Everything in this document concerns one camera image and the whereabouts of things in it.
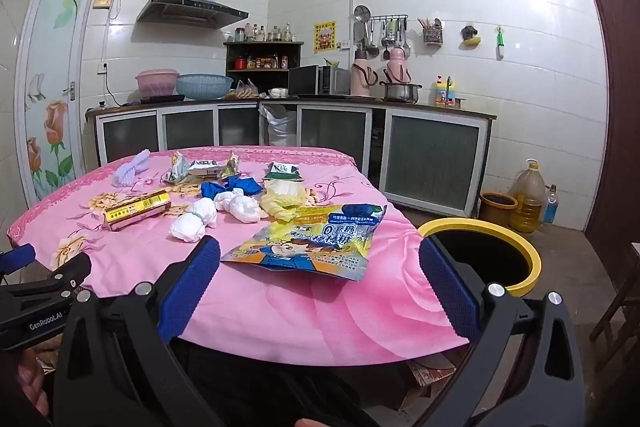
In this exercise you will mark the silver green wrapper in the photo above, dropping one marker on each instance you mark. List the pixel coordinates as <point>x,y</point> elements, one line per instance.
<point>177,168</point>

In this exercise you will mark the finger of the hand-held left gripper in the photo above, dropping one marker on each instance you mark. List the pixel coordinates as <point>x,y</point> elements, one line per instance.
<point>17,258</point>
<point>72,269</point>

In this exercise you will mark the light purple glove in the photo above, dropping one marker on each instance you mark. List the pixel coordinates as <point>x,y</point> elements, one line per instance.
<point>131,169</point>

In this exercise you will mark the yellow cardboard box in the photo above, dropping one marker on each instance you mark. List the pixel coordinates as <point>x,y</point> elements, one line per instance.
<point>135,209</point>

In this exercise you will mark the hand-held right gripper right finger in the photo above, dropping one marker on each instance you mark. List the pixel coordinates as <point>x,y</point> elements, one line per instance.
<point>447,292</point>

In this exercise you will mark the row of seasoning bottles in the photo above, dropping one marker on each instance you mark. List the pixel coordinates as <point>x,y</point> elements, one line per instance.
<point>260,63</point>

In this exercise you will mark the gold foil wrapper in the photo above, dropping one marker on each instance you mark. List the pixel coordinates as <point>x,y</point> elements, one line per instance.
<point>231,164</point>

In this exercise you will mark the person's left hand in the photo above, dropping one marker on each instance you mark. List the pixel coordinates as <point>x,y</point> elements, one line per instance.
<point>34,382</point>

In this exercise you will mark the blue glove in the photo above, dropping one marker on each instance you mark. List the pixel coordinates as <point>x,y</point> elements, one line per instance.
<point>235,186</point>

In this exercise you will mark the blue plastic basket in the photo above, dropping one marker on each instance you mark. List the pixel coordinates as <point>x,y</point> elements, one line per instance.
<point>204,87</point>

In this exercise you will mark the white woven sack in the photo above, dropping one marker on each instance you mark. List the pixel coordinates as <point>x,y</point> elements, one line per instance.
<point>280,127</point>

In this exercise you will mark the green white packet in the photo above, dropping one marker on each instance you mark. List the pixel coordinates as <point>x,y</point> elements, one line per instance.
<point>283,172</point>

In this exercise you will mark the pink plastic basin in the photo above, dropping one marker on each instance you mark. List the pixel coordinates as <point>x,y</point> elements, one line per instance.
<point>156,83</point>

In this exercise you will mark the wooden stool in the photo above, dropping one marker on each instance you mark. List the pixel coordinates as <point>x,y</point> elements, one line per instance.
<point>617,307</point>

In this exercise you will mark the row of hanging utensils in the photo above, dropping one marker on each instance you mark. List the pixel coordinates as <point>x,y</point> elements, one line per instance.
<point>392,34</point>

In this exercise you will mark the yellow plastic bag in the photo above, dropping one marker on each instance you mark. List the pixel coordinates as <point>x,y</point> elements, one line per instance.
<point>285,202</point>

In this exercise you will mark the dark wooden shelf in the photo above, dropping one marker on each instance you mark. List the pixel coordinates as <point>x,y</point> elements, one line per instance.
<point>295,54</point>

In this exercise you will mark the large blue yellow snack bag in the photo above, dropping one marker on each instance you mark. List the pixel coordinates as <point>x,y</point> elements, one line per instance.
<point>310,247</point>

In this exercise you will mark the black bin with yellow rim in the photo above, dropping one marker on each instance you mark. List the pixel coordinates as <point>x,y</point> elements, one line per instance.
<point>480,252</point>

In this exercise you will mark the pink floral tablecloth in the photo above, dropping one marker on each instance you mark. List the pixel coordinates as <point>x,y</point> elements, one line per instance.
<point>300,312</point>

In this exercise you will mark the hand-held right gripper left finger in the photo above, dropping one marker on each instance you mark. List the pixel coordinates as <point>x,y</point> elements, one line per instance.
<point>192,287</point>

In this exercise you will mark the yellow wall poster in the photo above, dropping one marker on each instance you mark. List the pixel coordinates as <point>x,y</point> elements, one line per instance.
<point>325,38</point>

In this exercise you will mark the white wall switch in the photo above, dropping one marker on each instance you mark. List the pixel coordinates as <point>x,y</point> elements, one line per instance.
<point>343,45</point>

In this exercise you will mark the dark red wooden door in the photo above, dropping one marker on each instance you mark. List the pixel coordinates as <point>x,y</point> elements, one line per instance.
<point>617,107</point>

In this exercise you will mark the black white packet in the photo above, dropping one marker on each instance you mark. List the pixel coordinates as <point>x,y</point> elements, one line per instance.
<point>207,168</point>

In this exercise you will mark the clear bag of snacks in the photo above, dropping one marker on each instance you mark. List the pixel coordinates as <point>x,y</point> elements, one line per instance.
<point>242,91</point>

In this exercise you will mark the glass door with flower print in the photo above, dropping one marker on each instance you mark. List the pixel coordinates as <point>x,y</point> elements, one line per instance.
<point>52,107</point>

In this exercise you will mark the yellow sponge holder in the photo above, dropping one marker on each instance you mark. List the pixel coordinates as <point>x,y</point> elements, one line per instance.
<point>471,36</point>

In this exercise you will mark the metal faucet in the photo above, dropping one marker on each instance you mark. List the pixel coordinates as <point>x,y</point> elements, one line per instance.
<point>449,82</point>

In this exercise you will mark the white buns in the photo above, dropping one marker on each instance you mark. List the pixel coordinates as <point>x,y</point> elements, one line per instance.
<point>279,93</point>

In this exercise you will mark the white tissue wad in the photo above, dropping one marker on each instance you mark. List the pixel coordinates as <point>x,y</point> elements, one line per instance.
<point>192,222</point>
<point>242,207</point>

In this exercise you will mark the black induction cooker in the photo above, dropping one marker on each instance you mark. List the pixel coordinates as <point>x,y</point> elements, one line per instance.
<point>162,98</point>

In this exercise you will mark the kitchen counter cabinet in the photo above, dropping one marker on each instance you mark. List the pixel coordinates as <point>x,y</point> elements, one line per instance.
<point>430,157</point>

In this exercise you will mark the orange wall box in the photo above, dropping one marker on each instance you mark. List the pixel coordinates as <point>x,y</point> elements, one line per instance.
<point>103,2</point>

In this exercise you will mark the row of glass jars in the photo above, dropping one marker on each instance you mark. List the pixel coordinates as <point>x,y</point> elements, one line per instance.
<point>260,33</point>

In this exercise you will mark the green white brush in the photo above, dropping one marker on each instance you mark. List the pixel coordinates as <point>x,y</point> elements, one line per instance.
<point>499,42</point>

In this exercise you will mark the large oil jug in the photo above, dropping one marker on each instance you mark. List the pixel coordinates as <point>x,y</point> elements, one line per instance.
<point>527,202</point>

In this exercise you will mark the brown bucket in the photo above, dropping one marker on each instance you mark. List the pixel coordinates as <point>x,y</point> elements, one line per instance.
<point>497,207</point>

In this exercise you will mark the metal skimmer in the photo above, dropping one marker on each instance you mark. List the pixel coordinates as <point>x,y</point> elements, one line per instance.
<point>362,13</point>

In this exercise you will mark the pink thermos with dark lid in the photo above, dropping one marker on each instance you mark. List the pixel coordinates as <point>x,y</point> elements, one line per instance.
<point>361,77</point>

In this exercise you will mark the blue plastic bottle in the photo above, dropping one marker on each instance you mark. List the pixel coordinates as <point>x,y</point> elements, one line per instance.
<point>550,207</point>

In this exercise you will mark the black microwave oven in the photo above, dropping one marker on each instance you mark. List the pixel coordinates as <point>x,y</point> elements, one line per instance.
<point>310,81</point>

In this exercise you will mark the steel cooking pot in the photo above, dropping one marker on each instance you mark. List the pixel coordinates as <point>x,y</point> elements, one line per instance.
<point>400,93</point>

